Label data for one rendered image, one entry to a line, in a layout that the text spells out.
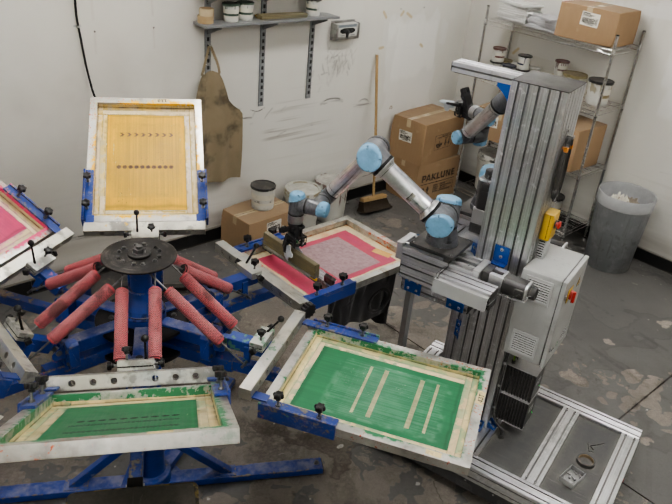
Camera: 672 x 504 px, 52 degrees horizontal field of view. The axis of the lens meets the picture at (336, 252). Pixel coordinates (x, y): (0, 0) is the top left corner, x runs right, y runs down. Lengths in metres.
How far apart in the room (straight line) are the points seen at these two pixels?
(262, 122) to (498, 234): 2.84
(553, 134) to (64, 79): 3.03
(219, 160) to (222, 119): 0.32
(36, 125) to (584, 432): 3.70
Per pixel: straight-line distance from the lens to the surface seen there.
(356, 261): 3.63
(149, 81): 5.03
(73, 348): 2.89
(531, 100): 3.07
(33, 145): 4.82
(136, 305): 2.97
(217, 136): 5.36
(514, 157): 3.15
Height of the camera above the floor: 2.73
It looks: 29 degrees down
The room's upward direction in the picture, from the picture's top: 6 degrees clockwise
